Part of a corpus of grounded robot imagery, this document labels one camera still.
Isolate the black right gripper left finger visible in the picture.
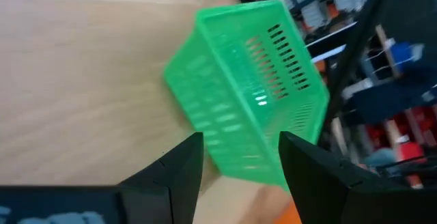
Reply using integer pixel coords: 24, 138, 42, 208
0, 131, 205, 224

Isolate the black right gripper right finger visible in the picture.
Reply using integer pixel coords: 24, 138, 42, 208
279, 130, 437, 224

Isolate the orange plastic basket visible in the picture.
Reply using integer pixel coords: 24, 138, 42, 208
272, 199, 303, 224

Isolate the green plastic basket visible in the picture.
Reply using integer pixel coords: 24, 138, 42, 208
163, 0, 330, 193

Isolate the black aluminium table frame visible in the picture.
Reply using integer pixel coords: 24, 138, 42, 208
320, 0, 397, 146

